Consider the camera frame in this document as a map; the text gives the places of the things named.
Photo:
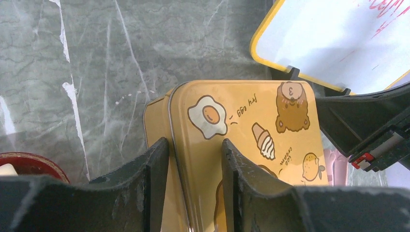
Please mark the silver box lid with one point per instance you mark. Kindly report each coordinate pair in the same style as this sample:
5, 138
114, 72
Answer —
272, 123

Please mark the gold chocolate box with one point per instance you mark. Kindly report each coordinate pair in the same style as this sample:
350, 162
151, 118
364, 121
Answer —
165, 203

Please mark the pink metal tweezers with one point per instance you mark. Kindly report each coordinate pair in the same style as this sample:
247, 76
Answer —
336, 166

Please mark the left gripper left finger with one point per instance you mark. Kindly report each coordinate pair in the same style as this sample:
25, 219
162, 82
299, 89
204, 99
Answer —
114, 202

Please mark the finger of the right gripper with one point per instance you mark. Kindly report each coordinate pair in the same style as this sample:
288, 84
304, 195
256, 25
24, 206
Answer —
371, 130

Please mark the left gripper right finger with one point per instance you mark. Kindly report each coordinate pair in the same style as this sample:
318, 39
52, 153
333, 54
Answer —
255, 201

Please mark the red rectangular tray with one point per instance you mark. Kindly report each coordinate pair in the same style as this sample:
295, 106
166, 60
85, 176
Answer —
29, 163

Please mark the square white chocolate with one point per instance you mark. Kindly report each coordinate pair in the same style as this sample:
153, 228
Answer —
8, 170

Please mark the whiteboard with yellow frame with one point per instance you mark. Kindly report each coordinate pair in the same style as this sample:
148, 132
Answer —
363, 45

